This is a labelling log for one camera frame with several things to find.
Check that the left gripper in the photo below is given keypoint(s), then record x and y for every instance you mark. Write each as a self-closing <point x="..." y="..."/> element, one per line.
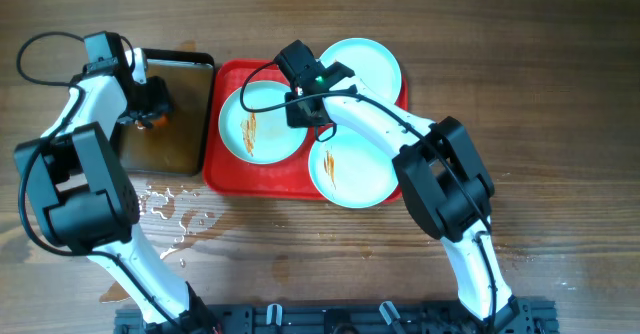
<point x="162" y="97"/>

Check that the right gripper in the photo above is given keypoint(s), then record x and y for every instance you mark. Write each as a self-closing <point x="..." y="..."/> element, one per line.
<point x="294" y="116"/>

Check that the orange green sponge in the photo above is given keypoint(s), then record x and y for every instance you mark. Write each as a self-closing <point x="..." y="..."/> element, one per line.
<point x="149" y="124"/>

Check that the pale blue plate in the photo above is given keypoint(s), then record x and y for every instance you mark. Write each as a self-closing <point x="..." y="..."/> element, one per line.
<point x="351" y="172"/>
<point x="259" y="138"/>
<point x="372" y="62"/>

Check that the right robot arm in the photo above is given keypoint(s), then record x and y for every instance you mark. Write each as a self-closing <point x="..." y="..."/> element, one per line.
<point x="445" y="186"/>

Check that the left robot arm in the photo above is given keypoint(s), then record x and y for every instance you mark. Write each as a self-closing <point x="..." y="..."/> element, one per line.
<point x="76" y="199"/>

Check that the black water tray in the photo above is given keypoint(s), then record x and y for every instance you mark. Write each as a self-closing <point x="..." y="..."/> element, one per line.
<point x="178" y="147"/>

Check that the red plastic tray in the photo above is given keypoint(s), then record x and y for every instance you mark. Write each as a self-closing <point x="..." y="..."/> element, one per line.
<point x="230" y="176"/>

